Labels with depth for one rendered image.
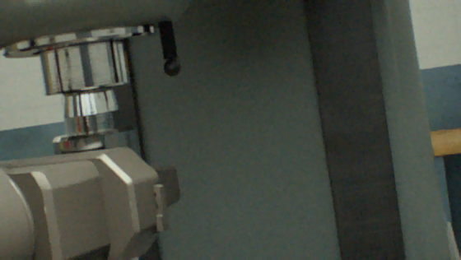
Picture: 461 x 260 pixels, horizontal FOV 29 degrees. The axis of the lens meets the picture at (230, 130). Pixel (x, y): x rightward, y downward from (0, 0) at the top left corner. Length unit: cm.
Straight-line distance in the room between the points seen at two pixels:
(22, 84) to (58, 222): 473
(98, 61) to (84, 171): 8
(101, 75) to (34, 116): 463
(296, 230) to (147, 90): 20
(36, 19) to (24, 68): 469
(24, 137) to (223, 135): 429
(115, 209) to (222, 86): 44
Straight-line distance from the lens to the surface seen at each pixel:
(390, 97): 84
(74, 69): 47
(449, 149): 386
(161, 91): 87
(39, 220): 40
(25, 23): 43
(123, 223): 42
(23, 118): 513
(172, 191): 50
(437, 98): 466
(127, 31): 46
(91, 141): 47
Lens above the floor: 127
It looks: 3 degrees down
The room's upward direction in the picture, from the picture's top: 8 degrees counter-clockwise
